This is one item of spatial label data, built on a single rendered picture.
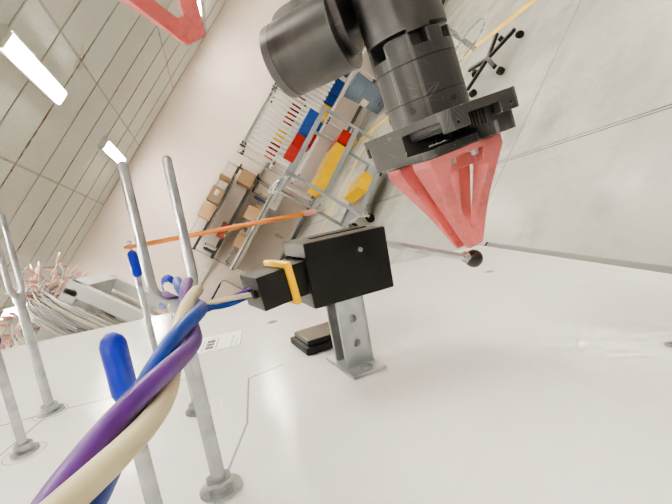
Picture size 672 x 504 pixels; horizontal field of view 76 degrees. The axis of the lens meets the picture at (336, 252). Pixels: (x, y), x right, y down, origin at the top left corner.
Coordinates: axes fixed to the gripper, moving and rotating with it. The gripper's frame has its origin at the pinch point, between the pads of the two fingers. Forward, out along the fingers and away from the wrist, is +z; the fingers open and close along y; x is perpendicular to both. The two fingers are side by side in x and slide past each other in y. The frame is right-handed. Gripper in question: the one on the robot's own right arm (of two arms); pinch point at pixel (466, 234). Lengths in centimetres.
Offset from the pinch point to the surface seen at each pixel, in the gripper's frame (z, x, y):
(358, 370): 4.3, -12.6, 1.7
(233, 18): -332, 290, -825
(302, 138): -43, 152, -383
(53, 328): 3, -43, -75
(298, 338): 3.5, -13.5, -6.5
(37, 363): -2.7, -30.4, -9.4
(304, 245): -4.6, -13.2, 2.2
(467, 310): 6.7, -0.2, -2.4
